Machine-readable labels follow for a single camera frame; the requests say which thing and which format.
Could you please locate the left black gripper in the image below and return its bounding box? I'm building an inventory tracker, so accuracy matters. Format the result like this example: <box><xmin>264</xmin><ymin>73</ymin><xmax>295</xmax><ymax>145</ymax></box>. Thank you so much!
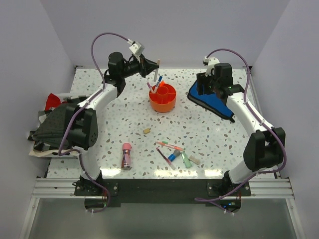
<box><xmin>120</xmin><ymin>54</ymin><xmax>159</xmax><ymax>79</ymax></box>

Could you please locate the blue capped white marker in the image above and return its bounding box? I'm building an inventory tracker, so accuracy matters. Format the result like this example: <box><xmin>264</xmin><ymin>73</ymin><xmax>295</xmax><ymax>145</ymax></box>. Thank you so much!
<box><xmin>154</xmin><ymin>76</ymin><xmax>162</xmax><ymax>93</ymax></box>

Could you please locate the black orange highlighter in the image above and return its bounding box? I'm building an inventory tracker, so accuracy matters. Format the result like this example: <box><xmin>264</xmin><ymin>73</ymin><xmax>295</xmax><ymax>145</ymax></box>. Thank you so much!
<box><xmin>159</xmin><ymin>80</ymin><xmax>165</xmax><ymax>87</ymax></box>

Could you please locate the orange round organizer container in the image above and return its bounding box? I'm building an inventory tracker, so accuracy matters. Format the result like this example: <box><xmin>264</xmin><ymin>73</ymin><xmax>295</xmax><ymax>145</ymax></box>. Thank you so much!
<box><xmin>149</xmin><ymin>83</ymin><xmax>177</xmax><ymax>113</ymax></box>

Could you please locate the small tan eraser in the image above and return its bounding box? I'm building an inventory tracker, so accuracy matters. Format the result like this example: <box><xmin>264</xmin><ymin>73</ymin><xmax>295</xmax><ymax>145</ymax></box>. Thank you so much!
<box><xmin>143</xmin><ymin>128</ymin><xmax>151</xmax><ymax>134</ymax></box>

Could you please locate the green capped orange marker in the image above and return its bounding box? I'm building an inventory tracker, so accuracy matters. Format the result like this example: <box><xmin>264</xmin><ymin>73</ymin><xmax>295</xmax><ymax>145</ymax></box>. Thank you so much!
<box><xmin>156</xmin><ymin>141</ymin><xmax>184</xmax><ymax>151</ymax></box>

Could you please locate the blue grey glue stick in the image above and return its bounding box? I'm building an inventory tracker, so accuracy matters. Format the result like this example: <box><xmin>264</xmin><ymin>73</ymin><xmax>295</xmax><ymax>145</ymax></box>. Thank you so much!
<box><xmin>168</xmin><ymin>149</ymin><xmax>181</xmax><ymax>161</ymax></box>

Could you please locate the dark red gel pen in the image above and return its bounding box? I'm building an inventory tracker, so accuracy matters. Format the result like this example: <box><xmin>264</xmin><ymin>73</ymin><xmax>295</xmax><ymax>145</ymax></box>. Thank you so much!
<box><xmin>156</xmin><ymin>147</ymin><xmax>175</xmax><ymax>170</ymax></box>

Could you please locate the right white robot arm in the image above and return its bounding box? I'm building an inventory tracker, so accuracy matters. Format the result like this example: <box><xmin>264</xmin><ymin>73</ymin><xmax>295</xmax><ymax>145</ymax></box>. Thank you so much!
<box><xmin>196</xmin><ymin>63</ymin><xmax>287</xmax><ymax>196</ymax></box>

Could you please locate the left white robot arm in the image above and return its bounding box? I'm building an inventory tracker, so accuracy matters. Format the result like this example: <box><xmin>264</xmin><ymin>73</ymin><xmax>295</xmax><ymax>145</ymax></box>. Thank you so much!
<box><xmin>58</xmin><ymin>52</ymin><xmax>160</xmax><ymax>195</ymax></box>

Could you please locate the blue black pencil pouch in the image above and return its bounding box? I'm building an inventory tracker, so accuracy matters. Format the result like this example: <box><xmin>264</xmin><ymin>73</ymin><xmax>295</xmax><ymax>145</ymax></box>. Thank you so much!
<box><xmin>187</xmin><ymin>81</ymin><xmax>235</xmax><ymax>123</ymax></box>

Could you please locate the beige rectangular eraser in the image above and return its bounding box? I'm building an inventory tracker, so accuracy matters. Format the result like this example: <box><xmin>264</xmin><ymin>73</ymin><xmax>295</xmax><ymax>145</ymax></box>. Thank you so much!
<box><xmin>189</xmin><ymin>156</ymin><xmax>200</xmax><ymax>165</ymax></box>

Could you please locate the green correction tape pen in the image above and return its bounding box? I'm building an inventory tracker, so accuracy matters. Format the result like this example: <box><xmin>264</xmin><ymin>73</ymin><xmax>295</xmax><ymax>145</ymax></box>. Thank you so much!
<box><xmin>181</xmin><ymin>150</ymin><xmax>192</xmax><ymax>168</ymax></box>

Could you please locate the pink capped glitter tube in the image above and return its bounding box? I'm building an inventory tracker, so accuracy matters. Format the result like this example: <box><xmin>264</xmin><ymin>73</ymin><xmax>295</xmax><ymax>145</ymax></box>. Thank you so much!
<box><xmin>121</xmin><ymin>143</ymin><xmax>132</xmax><ymax>170</ymax></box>

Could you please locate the pile of folded cloths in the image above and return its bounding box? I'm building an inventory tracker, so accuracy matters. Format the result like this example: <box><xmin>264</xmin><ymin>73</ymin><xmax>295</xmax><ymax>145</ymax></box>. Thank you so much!
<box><xmin>27</xmin><ymin>93</ymin><xmax>88</xmax><ymax>158</ymax></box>

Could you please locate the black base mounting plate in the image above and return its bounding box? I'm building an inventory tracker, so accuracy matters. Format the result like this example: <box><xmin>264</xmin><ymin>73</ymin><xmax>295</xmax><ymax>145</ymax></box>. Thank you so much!
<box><xmin>74</xmin><ymin>178</ymin><xmax>252</xmax><ymax>208</ymax></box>

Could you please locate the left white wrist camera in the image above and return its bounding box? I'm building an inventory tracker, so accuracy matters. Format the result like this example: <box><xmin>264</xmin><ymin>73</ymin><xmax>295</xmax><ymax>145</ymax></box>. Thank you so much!
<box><xmin>128</xmin><ymin>39</ymin><xmax>145</xmax><ymax>56</ymax></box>

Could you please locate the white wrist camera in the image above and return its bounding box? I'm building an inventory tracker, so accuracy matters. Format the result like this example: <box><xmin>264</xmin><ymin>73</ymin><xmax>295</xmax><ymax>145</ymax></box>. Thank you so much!
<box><xmin>128</xmin><ymin>39</ymin><xmax>145</xmax><ymax>56</ymax></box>
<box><xmin>202</xmin><ymin>56</ymin><xmax>220</xmax><ymax>76</ymax></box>

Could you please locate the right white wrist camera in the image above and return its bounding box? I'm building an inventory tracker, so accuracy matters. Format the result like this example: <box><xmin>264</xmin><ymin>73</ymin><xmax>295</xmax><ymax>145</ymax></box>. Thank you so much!
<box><xmin>202</xmin><ymin>56</ymin><xmax>220</xmax><ymax>76</ymax></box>

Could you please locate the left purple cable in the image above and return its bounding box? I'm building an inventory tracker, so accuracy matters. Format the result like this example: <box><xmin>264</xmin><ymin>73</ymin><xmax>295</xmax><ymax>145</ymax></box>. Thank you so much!
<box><xmin>57</xmin><ymin>32</ymin><xmax>133</xmax><ymax>214</ymax></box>

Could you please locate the purple cable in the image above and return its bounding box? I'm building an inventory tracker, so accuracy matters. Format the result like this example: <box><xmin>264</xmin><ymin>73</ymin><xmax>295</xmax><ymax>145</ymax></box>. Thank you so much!
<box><xmin>194</xmin><ymin>48</ymin><xmax>287</xmax><ymax>214</ymax></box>
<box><xmin>57</xmin><ymin>32</ymin><xmax>133</xmax><ymax>214</ymax></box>

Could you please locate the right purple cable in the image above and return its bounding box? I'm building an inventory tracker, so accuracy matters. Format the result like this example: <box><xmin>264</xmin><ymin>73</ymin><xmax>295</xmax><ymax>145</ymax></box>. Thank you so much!
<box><xmin>194</xmin><ymin>48</ymin><xmax>287</xmax><ymax>214</ymax></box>

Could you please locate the aluminium frame rail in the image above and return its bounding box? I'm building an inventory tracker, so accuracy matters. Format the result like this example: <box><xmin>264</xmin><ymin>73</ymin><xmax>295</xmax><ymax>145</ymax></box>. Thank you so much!
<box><xmin>31</xmin><ymin>177</ymin><xmax>83</xmax><ymax>199</ymax></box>

